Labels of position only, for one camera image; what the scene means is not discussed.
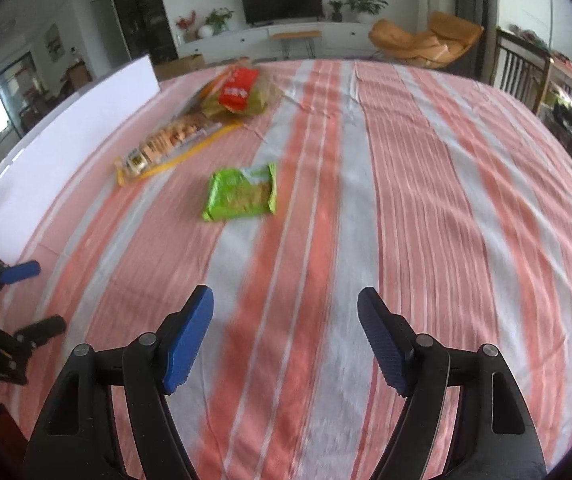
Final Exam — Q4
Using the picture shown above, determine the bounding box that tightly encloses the white television cabinet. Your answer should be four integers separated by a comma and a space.
176, 21, 392, 63

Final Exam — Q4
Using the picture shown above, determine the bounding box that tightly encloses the dark wooden chair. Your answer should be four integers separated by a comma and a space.
486, 27, 554, 111

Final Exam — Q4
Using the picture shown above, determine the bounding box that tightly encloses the long biscuit packet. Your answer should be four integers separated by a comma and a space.
114, 110, 244, 187

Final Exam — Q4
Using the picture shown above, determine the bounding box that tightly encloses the orange lounge chair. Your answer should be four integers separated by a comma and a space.
368, 10, 485, 73

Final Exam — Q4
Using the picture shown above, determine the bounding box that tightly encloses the wooden stool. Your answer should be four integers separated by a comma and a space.
270, 30, 323, 60

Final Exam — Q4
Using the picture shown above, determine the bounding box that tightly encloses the black television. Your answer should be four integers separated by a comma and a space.
240, 0, 324, 26

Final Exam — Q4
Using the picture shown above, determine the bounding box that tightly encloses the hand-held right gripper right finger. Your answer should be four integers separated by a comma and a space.
357, 287, 549, 480

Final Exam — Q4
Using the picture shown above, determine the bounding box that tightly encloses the green snack packet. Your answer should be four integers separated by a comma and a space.
202, 162, 278, 222

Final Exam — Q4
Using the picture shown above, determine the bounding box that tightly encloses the orange striped tablecloth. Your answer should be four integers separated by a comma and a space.
0, 59, 572, 480

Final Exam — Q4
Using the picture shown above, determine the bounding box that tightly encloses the brown cardboard box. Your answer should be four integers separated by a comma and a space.
153, 54, 207, 81

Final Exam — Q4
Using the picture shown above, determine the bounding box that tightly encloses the black display cabinet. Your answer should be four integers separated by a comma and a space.
105, 0, 179, 66

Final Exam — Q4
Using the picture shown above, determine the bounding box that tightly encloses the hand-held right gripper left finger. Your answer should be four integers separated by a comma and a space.
22, 285, 215, 480

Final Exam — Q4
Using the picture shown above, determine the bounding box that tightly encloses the red and yellow snack bag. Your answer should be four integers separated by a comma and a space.
201, 67, 282, 121

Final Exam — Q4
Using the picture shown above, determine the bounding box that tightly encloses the red flower arrangement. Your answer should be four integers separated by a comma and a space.
175, 10, 198, 43

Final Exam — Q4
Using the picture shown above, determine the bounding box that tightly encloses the framed wall picture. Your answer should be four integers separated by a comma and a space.
45, 24, 62, 63

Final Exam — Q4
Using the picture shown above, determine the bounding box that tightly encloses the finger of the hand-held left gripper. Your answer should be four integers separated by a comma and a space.
0, 260, 42, 306
10, 315, 67, 350

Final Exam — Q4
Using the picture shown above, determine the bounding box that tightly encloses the red snack packet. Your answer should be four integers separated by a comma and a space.
218, 67, 259, 113

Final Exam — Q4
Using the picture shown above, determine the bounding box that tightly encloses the grey curtain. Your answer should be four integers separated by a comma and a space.
453, 0, 499, 81

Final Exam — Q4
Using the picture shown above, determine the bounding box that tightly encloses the large leafy potted plant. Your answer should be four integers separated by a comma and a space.
342, 0, 389, 23

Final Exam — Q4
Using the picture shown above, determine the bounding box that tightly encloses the bushy potted plant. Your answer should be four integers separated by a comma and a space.
205, 7, 234, 37

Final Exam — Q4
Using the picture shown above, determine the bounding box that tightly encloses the white cardboard box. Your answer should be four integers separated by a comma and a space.
0, 56, 161, 266

